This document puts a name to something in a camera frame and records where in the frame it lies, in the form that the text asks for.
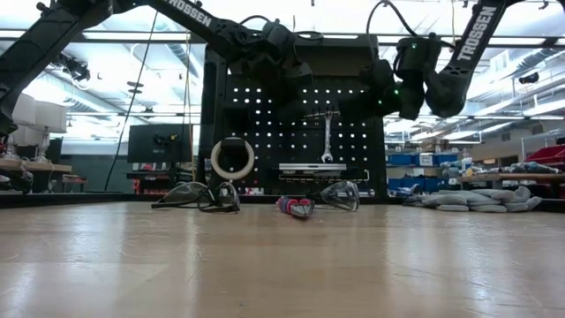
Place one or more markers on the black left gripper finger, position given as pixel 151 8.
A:
pixel 292 112

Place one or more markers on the silver combination wrench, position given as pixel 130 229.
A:
pixel 327 137

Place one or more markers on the white tape roll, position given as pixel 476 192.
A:
pixel 232 177

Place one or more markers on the clear safety glasses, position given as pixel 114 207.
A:
pixel 185 194
pixel 342 195

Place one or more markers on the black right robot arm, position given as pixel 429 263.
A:
pixel 476 35

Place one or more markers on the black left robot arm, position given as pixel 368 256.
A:
pixel 198 15

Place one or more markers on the black pegboard stand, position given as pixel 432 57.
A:
pixel 340 53

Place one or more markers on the blue storage bin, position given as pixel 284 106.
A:
pixel 399 159
pixel 415 183
pixel 443 158

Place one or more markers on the grey work glove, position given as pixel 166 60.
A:
pixel 450 207
pixel 481 196

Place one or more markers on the black monitor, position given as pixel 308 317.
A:
pixel 145 146

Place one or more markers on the wooden workbench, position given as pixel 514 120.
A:
pixel 507 177

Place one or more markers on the red storage bin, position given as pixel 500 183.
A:
pixel 547 155

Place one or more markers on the black ceiling device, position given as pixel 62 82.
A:
pixel 73 68

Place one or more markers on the white table lamp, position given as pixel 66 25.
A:
pixel 24 110
pixel 50 117

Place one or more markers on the wooden desk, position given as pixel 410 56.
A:
pixel 39 168

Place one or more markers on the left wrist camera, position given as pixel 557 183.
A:
pixel 278 37

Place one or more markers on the black security camera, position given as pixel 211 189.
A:
pixel 529 78

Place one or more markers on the black aluminium table frame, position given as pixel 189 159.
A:
pixel 88 199

